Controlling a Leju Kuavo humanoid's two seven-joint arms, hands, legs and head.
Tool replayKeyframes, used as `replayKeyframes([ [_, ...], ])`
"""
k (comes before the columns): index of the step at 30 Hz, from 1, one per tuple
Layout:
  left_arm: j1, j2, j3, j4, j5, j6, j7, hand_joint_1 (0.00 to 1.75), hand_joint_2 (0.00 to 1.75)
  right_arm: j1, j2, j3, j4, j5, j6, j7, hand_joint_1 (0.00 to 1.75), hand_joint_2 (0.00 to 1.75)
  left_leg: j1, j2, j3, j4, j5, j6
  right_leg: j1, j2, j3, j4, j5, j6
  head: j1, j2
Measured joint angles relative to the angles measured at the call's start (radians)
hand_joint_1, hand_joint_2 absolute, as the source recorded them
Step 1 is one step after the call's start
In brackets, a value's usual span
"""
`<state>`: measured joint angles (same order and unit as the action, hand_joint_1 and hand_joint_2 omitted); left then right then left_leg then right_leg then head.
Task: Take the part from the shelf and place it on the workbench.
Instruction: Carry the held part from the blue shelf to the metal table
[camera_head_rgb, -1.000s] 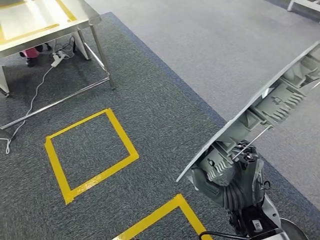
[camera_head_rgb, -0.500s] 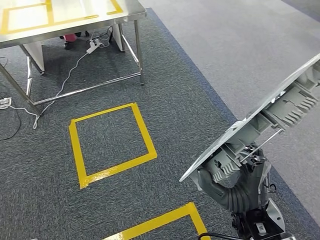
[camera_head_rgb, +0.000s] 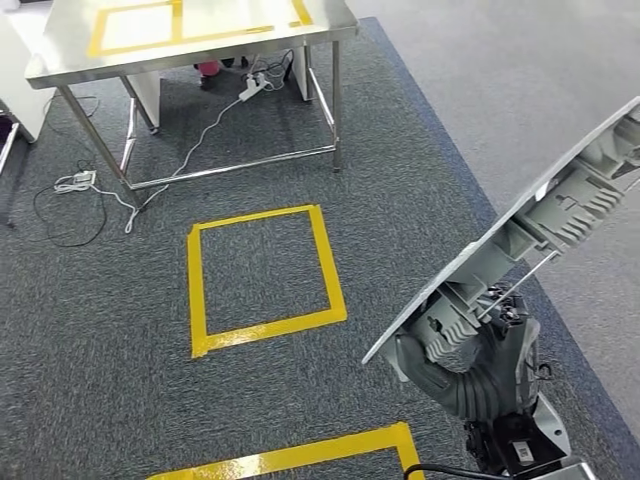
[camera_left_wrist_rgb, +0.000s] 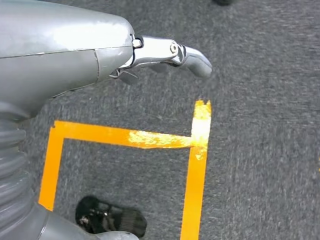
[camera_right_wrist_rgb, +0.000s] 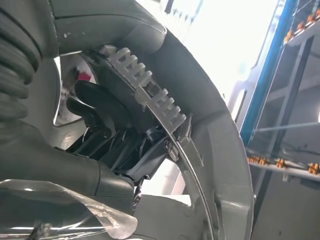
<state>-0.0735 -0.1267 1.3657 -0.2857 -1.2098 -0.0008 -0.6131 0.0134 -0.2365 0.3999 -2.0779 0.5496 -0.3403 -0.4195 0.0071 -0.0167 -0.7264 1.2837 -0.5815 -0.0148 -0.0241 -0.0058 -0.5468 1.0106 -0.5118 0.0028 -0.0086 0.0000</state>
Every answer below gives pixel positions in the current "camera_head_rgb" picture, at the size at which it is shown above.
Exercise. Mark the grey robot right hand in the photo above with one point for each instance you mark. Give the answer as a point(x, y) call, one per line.
point(515, 364)

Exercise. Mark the grey plastic wheel hubcap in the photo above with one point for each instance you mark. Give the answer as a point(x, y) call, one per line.
point(580, 199)

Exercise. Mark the yellow tape on workbench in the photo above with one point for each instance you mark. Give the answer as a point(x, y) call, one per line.
point(176, 20)

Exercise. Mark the stainless steel workbench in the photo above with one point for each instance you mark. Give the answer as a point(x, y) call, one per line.
point(70, 60)

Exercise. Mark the yellow floor tape square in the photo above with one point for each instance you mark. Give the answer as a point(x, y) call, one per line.
point(195, 298)

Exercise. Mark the white power strip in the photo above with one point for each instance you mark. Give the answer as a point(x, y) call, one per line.
point(250, 87)

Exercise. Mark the chrome chair frame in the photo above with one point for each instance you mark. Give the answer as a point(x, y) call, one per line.
point(7, 159)

